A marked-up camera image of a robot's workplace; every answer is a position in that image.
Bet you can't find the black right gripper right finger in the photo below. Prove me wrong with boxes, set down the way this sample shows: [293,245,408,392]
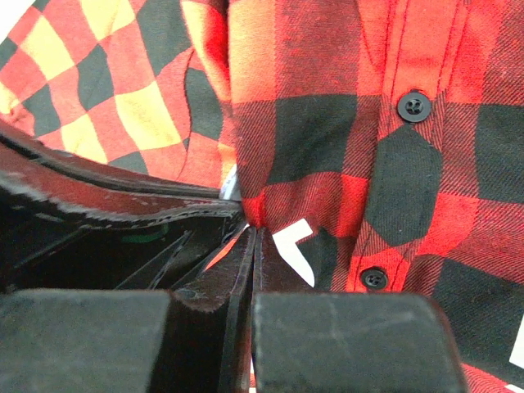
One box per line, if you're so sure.
[251,229,467,392]

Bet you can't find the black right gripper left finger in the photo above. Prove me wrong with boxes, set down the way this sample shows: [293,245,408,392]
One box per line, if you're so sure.
[1,228,256,392]

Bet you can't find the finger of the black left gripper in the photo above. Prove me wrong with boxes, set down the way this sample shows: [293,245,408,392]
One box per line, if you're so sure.
[1,123,243,229]

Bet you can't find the red black plaid shirt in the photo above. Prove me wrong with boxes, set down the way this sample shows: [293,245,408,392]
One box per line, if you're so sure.
[1,1,523,392]

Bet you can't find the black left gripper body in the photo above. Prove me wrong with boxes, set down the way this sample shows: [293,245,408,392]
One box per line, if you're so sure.
[1,196,245,293]

